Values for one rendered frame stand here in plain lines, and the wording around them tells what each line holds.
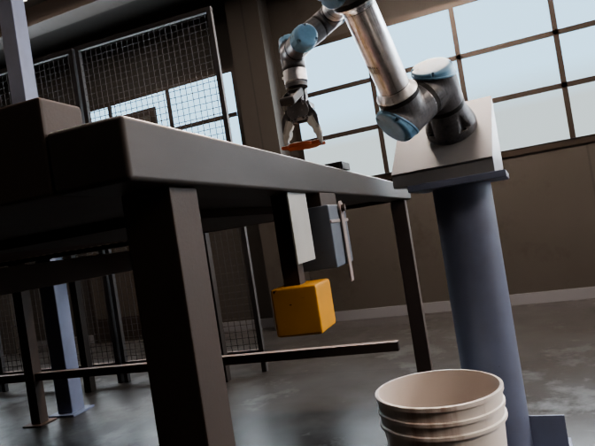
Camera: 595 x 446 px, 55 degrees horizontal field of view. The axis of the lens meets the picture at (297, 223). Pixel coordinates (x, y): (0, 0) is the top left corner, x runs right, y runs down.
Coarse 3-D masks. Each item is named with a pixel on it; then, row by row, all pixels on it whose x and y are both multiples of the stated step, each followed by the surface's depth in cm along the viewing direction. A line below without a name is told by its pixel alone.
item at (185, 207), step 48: (144, 192) 59; (192, 192) 63; (144, 240) 59; (192, 240) 61; (144, 288) 60; (192, 288) 60; (144, 336) 60; (192, 336) 58; (192, 384) 58; (192, 432) 58
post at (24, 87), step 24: (0, 0) 313; (0, 24) 313; (24, 24) 317; (24, 48) 314; (24, 72) 312; (24, 96) 310; (48, 288) 309; (48, 312) 309; (48, 336) 310; (72, 336) 315; (72, 360) 312; (72, 384) 309; (72, 408) 307
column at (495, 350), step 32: (416, 192) 168; (448, 192) 164; (480, 192) 162; (448, 224) 165; (480, 224) 162; (448, 256) 167; (480, 256) 162; (448, 288) 171; (480, 288) 162; (480, 320) 162; (512, 320) 165; (480, 352) 162; (512, 352) 163; (512, 384) 162; (512, 416) 161; (544, 416) 164
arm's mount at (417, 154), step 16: (480, 112) 170; (480, 128) 165; (496, 128) 173; (400, 144) 176; (416, 144) 173; (432, 144) 169; (464, 144) 163; (480, 144) 160; (496, 144) 167; (400, 160) 171; (416, 160) 168; (432, 160) 164; (448, 160) 161; (464, 160) 158; (480, 160) 157; (496, 160) 161; (400, 176) 167; (416, 176) 165; (432, 176) 163; (448, 176) 161
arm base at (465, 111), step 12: (456, 108) 160; (468, 108) 165; (432, 120) 165; (444, 120) 162; (456, 120) 162; (468, 120) 163; (432, 132) 169; (444, 132) 164; (456, 132) 163; (468, 132) 164; (444, 144) 167
